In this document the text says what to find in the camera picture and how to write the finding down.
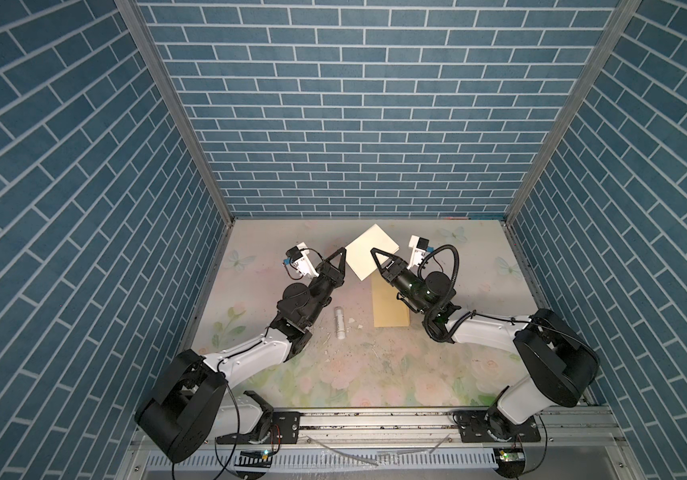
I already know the yellow envelope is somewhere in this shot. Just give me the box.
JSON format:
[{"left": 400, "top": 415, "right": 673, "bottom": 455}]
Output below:
[{"left": 371, "top": 274, "right": 411, "bottom": 328}]

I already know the right black corrugated cable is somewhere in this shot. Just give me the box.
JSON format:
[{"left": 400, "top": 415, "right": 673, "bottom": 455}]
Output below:
[{"left": 416, "top": 243, "right": 461, "bottom": 307}]

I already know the left black camera cable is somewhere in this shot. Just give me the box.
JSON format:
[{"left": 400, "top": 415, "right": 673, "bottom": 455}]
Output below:
[{"left": 300, "top": 247, "right": 326, "bottom": 277}]

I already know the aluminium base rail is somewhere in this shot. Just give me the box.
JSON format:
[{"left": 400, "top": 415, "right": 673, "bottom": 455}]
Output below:
[{"left": 117, "top": 406, "right": 643, "bottom": 479}]

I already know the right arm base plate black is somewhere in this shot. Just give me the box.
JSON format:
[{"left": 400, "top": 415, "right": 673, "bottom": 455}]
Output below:
[{"left": 451, "top": 408, "right": 541, "bottom": 443}]

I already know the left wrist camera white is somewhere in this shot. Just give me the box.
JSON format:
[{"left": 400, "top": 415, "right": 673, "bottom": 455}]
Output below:
[{"left": 282, "top": 242, "right": 318, "bottom": 281}]

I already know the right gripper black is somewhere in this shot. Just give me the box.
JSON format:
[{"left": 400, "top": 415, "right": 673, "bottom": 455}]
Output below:
[{"left": 374, "top": 248, "right": 433, "bottom": 318}]

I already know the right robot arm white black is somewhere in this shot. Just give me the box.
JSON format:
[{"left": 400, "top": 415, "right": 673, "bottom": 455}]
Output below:
[{"left": 371, "top": 244, "right": 599, "bottom": 441}]

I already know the right controller board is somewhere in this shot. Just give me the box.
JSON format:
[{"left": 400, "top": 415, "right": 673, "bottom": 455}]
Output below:
[{"left": 495, "top": 448, "right": 527, "bottom": 465}]

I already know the white glue stick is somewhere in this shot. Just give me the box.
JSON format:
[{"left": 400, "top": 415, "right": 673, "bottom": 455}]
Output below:
[{"left": 334, "top": 306, "right": 347, "bottom": 340}]

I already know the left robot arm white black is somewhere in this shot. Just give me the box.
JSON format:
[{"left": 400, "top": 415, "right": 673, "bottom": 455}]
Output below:
[{"left": 134, "top": 244, "right": 347, "bottom": 463}]

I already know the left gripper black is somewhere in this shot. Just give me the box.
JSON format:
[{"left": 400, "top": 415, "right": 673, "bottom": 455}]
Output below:
[{"left": 301, "top": 249, "right": 345, "bottom": 330}]

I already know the left controller board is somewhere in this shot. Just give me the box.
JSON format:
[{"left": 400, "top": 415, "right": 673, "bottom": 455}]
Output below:
[{"left": 234, "top": 450, "right": 274, "bottom": 471}]

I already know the controller board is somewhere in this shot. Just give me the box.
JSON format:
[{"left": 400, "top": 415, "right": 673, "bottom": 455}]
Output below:
[
  {"left": 234, "top": 450, "right": 274, "bottom": 471},
  {"left": 495, "top": 448, "right": 527, "bottom": 465}
]

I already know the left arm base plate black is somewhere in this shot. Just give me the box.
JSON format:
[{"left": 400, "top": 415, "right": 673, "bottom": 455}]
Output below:
[{"left": 215, "top": 411, "right": 301, "bottom": 445}]

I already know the beige letter paper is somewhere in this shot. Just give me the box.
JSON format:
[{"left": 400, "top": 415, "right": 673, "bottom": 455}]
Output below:
[{"left": 345, "top": 224, "right": 399, "bottom": 281}]

